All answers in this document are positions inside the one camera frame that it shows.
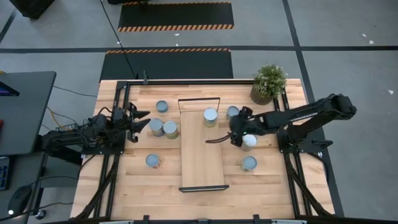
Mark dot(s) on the green oranges can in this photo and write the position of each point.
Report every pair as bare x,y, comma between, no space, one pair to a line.
170,127

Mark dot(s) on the black computer mouse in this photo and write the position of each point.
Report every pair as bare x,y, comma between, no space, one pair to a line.
19,199

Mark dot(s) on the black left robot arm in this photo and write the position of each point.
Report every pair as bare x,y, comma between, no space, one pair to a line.
65,137

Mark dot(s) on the yellow and teal label can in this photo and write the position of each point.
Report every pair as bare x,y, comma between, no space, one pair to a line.
210,114

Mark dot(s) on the yellow and blue label can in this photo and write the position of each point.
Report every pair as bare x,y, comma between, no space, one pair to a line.
156,125

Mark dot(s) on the white teal can red print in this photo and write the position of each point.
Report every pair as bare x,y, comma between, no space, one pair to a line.
249,162

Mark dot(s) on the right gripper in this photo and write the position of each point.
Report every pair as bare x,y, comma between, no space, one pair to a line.
241,124

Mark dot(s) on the peaches can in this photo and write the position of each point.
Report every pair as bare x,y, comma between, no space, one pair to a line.
250,142

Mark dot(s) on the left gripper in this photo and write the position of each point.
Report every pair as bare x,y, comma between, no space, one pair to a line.
122,123

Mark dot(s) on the potted plant slatted pot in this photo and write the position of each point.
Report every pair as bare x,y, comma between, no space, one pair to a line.
270,82

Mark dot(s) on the green dotted peas can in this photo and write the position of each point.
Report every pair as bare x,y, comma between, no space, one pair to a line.
232,111

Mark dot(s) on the black box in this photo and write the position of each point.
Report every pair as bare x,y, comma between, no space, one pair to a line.
31,7

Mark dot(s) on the black keyboard blue keys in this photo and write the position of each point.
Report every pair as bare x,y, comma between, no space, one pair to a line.
4,174

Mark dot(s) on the red white tomato can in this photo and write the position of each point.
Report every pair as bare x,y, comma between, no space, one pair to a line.
152,160

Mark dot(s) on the black hazard-striped floor mat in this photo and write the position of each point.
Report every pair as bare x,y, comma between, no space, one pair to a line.
168,65
175,15

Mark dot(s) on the dark grey desk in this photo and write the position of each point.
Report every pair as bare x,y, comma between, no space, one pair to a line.
28,118

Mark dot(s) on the wooden shelf black metal frame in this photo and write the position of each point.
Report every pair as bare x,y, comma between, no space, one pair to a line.
199,161

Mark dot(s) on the black aluminium table frame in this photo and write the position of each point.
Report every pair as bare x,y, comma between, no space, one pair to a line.
186,82

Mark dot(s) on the small teal fish can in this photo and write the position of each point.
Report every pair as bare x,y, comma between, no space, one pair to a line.
162,105

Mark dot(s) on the black caster wheel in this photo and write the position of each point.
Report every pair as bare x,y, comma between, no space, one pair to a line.
40,214

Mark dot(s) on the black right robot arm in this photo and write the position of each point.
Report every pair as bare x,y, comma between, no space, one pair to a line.
311,112

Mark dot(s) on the dark laptop screen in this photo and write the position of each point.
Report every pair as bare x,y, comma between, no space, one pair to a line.
7,90

